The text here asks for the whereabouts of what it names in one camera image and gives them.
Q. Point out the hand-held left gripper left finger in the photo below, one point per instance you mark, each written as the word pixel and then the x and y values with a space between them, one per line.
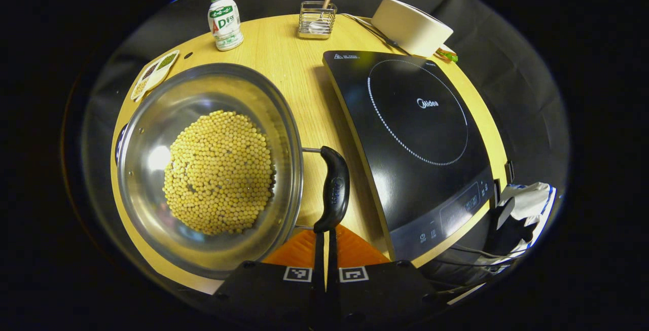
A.
pixel 263 295

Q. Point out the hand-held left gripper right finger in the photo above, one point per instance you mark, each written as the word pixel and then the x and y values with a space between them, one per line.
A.
pixel 385 295

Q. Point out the black induction cooktop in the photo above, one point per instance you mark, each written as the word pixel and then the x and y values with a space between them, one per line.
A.
pixel 405 169

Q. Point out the pile of yellow soybeans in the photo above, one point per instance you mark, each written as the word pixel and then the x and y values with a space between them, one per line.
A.
pixel 218 174

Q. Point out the stainless steel pot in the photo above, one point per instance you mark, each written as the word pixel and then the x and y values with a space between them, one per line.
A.
pixel 152 133

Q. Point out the white plastic bag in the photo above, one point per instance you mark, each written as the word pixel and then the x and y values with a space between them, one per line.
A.
pixel 530 201

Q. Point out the small black clamp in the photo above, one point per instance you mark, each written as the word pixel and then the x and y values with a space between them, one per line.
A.
pixel 509 171

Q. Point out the toy sandwich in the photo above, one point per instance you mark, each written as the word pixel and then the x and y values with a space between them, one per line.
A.
pixel 446 56

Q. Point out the white divided bean dish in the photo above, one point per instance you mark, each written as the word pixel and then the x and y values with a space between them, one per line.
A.
pixel 154 74

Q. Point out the white toaster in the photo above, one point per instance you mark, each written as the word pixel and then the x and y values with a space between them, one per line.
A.
pixel 411 26

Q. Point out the white bottle with green label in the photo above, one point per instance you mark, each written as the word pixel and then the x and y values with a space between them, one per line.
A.
pixel 225 22

